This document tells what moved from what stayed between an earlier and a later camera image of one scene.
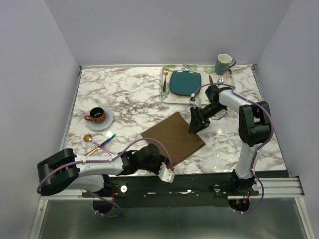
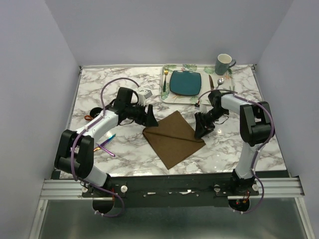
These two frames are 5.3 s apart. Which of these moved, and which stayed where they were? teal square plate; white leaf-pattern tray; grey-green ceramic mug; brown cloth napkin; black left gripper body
Moved: black left gripper body
Stayed: grey-green ceramic mug; brown cloth napkin; teal square plate; white leaf-pattern tray
